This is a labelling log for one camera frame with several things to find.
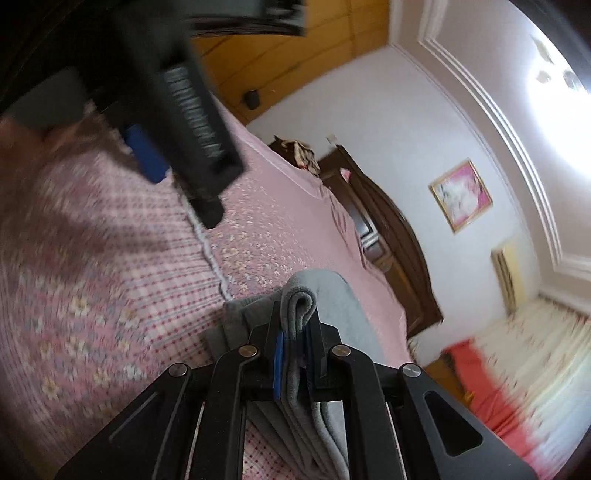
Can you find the grey sweat pants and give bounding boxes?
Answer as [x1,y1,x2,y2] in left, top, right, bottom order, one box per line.
[204,269,385,479]

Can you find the person's left hand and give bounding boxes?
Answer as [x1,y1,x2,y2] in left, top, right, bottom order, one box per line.
[1,102,127,161]

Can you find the cluttered dark nightstand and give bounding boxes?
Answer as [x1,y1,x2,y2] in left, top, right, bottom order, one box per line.
[269,136,321,177]

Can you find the pink floral bedspread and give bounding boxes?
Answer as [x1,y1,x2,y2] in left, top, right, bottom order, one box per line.
[1,115,411,479]

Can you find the wooden wardrobe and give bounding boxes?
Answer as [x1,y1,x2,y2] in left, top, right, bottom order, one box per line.
[192,0,391,124]

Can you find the dark wooden headboard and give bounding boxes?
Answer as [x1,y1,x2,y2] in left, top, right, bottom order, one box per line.
[318,145,444,338]

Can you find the red and cream blanket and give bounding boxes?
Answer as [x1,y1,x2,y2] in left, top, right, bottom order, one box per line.
[445,297,590,479]

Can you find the framed wedding photo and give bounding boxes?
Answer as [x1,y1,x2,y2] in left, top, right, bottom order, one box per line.
[429,159,493,233]

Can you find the wall air conditioner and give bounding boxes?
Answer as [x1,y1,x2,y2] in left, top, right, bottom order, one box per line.
[491,241,528,315]

